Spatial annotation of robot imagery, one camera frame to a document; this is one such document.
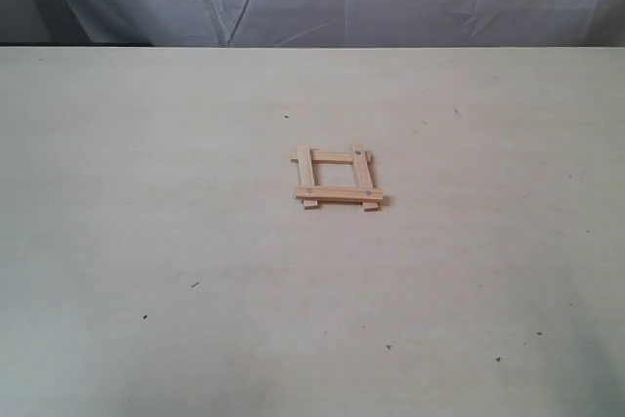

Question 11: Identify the wooden stick with holes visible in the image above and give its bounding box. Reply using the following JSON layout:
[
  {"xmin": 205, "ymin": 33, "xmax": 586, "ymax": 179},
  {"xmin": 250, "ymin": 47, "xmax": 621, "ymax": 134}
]
[
  {"xmin": 351, "ymin": 144, "xmax": 374, "ymax": 196},
  {"xmin": 295, "ymin": 187, "xmax": 384, "ymax": 203}
]

